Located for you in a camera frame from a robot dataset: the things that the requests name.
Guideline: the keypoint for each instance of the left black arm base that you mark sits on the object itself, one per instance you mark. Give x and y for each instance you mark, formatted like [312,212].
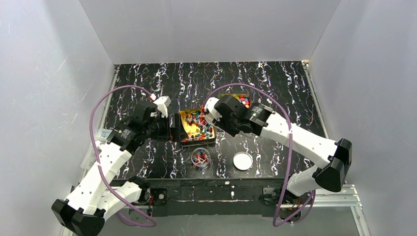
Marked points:
[156,197]

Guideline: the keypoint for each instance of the clear plastic jar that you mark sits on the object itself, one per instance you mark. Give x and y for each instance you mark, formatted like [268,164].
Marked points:
[203,167]

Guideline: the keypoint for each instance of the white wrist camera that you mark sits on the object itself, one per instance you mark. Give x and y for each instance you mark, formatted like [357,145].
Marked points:
[212,116]
[163,103]

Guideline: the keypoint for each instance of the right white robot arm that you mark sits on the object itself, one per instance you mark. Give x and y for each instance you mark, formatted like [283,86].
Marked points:
[331,159]

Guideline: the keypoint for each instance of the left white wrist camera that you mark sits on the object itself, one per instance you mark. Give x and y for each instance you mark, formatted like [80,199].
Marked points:
[163,103]

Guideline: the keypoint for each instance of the clear plastic box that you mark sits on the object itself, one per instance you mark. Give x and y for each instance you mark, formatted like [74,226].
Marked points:
[101,136]

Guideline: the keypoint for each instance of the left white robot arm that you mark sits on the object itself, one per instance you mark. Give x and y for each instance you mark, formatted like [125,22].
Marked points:
[86,209]

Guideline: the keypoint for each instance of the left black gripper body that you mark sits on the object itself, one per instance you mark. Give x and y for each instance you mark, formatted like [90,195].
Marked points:
[174,127]

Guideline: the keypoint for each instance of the tin tray of lollipops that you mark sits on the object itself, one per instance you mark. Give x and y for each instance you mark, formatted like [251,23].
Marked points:
[195,129]

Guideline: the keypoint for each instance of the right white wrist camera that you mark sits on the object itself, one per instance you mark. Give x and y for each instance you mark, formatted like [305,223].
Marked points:
[212,116]

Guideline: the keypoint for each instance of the white round jar lid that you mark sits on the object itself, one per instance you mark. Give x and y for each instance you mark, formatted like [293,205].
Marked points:
[242,161]

